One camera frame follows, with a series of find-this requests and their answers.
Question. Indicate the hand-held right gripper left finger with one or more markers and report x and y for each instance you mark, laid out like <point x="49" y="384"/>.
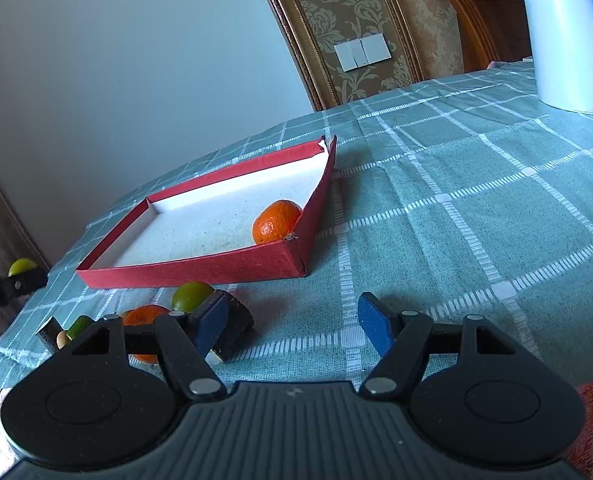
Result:
<point x="211" y="319"/>

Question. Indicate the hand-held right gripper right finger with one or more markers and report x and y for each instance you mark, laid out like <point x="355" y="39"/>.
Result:
<point x="376" y="325"/>

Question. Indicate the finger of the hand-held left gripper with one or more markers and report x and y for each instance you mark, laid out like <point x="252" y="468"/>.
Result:
<point x="19" y="285"/>

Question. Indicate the green tomato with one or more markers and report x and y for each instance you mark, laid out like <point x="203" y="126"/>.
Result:
<point x="192" y="296"/>
<point x="22" y="266"/>

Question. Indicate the large eggplant piece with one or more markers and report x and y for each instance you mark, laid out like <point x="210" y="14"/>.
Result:
<point x="235" y="327"/>

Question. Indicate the orange tangerine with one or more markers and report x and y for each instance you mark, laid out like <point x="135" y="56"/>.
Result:
<point x="275" y="222"/>
<point x="144" y="321"/>

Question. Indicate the small brown round fruit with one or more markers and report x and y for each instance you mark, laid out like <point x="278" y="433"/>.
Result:
<point x="62" y="340"/>

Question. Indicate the green cucumber piece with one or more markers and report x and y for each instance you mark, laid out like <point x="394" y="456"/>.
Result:
<point x="79" y="327"/>

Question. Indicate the red cardboard box tray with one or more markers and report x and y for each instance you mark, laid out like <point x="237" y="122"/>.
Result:
<point x="226" y="245"/>

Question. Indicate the pale pink bedding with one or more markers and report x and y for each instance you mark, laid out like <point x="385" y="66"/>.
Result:
<point x="496" y="64"/>

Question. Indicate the brown wooden headboard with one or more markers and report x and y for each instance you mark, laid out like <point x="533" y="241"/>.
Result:
<point x="481" y="20"/>

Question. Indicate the white electric kettle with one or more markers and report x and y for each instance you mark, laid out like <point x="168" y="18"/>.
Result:
<point x="561" y="35"/>

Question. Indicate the white wall light switch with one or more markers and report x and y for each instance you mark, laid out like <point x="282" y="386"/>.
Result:
<point x="362" y="51"/>

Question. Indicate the gold framed damask wall panel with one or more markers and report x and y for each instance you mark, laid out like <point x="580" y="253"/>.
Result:
<point x="346" y="15"/>

